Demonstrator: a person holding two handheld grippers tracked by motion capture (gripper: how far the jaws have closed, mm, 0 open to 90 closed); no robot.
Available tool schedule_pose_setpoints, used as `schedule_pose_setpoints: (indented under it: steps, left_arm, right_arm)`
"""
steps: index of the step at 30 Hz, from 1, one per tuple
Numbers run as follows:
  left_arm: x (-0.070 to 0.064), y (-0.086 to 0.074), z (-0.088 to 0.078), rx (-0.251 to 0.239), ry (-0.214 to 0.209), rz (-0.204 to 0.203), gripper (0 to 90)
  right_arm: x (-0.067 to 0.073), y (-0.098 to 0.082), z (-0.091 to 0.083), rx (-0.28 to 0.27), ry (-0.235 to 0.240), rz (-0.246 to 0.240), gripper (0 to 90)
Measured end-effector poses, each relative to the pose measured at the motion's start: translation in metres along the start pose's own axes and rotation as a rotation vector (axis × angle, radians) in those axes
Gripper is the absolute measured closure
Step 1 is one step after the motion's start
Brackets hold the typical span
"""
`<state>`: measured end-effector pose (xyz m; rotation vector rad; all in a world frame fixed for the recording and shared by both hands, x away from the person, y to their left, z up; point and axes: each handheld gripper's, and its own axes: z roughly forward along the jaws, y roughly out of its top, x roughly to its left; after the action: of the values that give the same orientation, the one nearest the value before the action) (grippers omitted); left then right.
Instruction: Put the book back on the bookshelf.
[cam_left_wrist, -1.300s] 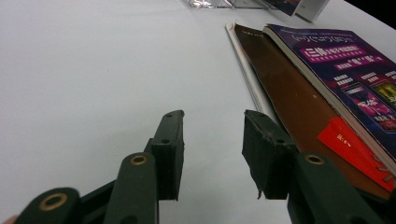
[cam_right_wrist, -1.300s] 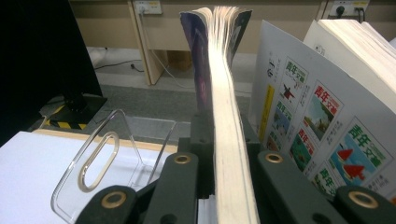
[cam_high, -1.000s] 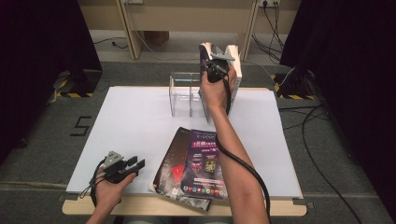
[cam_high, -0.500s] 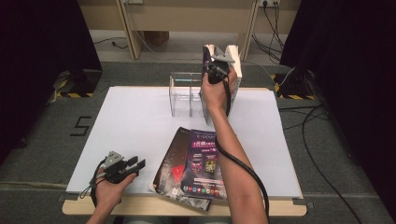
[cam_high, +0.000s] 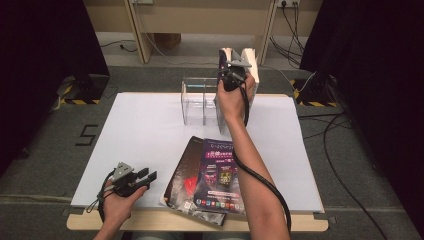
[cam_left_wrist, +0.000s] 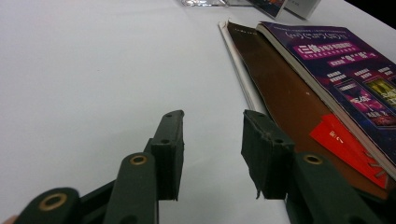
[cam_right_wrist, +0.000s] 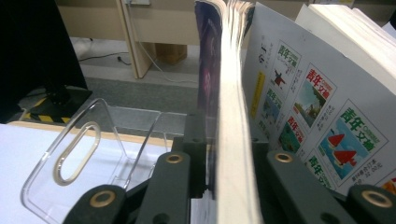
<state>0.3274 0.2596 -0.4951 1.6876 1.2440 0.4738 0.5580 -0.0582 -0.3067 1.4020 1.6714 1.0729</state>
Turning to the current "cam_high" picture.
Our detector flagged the left hand-held gripper cable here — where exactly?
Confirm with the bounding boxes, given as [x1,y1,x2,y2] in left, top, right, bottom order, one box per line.
[85,169,116,223]

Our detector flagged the person's right hand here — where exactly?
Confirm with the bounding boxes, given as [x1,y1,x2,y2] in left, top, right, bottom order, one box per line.
[216,73,256,125]

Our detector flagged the clear acrylic book rack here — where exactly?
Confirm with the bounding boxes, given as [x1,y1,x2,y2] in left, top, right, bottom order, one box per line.
[180,77,228,127]

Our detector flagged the black floor cables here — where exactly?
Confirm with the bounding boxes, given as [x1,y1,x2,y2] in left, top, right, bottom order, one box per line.
[298,111,389,240]

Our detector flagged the thin black cable with plug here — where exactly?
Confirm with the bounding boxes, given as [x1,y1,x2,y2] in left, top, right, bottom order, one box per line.
[99,39,138,54]

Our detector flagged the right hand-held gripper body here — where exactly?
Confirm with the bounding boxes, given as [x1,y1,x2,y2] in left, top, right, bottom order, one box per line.
[221,59,253,93]

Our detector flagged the black stand base striped tape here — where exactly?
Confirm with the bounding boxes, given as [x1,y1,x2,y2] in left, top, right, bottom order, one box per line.
[58,73,111,106]
[289,74,339,108]

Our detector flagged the person's left hand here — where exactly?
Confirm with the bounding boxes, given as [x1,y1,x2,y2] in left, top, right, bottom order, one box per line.
[101,185,149,231]

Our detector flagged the black power cables bundle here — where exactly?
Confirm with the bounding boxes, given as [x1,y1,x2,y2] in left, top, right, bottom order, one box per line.
[269,1,306,69]

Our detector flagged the brown cardboard box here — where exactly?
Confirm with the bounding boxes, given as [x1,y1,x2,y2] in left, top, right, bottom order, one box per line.
[153,32,183,51]

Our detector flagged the black and red magazine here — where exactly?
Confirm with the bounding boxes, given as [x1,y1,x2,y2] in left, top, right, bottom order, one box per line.
[159,135,228,228]

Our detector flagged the hand-held gripper cable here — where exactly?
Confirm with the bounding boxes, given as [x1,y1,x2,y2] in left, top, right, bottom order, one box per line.
[85,169,116,223]
[231,78,293,234]

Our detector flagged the beige wooden desk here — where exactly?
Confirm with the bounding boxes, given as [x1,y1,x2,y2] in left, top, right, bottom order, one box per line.
[83,0,324,66]

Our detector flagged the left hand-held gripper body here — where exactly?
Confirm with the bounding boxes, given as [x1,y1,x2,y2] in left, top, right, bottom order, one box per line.
[111,161,141,198]

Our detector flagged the right hand-held gripper cable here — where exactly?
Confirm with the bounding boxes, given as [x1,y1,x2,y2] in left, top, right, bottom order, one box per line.
[231,78,293,234]

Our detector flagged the black curtain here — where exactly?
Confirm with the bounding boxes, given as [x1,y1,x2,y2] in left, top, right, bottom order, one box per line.
[0,0,111,178]
[299,0,424,231]

